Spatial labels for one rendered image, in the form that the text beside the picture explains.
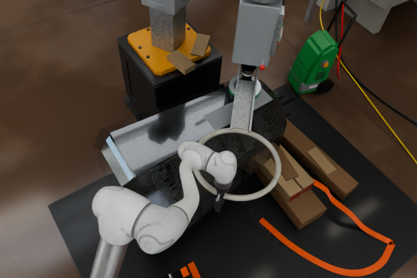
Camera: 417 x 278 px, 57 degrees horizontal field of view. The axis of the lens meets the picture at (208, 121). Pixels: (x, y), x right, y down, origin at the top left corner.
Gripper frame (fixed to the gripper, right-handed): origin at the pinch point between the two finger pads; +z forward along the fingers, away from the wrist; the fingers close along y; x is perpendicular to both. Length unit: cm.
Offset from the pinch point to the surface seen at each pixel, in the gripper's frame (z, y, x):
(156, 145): 0, 20, 48
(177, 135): -1, 32, 40
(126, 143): 0, 14, 65
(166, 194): 14.6, 1.3, 32.1
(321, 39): 17, 200, -18
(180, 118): -2, 44, 44
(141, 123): -1, 31, 64
